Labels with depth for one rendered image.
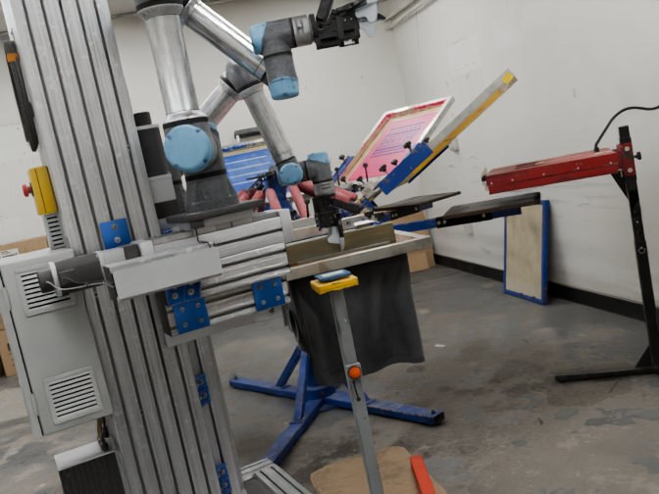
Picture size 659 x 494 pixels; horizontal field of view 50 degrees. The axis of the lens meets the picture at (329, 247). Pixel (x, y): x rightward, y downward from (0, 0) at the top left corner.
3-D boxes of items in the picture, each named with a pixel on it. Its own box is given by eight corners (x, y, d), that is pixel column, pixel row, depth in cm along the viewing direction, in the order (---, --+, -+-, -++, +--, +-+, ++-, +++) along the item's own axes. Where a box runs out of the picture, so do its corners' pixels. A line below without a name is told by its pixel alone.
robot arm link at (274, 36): (256, 61, 181) (250, 27, 180) (298, 53, 181) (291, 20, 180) (254, 57, 173) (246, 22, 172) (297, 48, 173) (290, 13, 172)
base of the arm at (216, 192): (194, 213, 185) (185, 175, 184) (179, 214, 199) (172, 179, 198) (247, 201, 192) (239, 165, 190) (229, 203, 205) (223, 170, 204)
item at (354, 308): (429, 362, 260) (407, 249, 255) (312, 393, 251) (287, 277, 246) (426, 360, 263) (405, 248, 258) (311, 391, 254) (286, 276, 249)
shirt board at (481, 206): (542, 206, 361) (539, 191, 360) (542, 217, 323) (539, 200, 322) (302, 245, 403) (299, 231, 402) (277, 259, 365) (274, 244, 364)
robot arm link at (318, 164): (304, 155, 255) (327, 150, 255) (310, 184, 257) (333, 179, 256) (304, 154, 247) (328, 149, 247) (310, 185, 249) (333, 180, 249)
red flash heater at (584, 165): (618, 167, 350) (615, 143, 348) (629, 174, 306) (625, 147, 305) (494, 188, 369) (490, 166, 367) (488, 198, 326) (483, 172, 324)
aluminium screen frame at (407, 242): (433, 246, 248) (431, 235, 247) (273, 284, 236) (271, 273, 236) (371, 232, 324) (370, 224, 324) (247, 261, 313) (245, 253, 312)
